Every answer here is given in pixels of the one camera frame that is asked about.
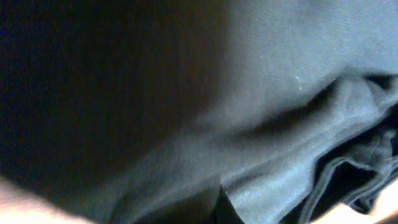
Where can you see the black t-shirt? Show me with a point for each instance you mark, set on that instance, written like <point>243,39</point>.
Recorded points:
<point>178,111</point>

